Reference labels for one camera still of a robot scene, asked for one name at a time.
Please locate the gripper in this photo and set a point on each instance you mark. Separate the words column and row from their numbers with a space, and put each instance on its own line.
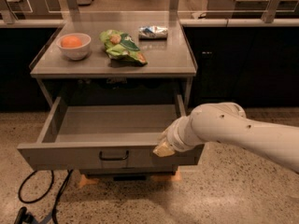
column 173, row 136

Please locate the grey top drawer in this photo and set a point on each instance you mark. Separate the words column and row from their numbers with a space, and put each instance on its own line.
column 106, row 139

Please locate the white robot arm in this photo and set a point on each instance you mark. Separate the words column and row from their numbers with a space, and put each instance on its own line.
column 226, row 123

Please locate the grey drawer cabinet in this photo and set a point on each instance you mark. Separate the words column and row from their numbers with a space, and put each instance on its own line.
column 99, row 80

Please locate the green chip bag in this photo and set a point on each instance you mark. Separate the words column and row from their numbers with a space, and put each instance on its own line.
column 120, row 46

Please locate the silver blue snack bag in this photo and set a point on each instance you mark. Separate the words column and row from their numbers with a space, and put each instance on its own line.
column 153, row 32

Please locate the white ceramic bowl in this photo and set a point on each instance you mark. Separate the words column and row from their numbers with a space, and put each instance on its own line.
column 79, row 53

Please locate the orange fruit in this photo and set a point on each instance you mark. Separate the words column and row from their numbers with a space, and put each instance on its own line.
column 70, row 42

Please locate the black plug on floor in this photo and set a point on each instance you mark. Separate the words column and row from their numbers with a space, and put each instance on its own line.
column 23, row 217

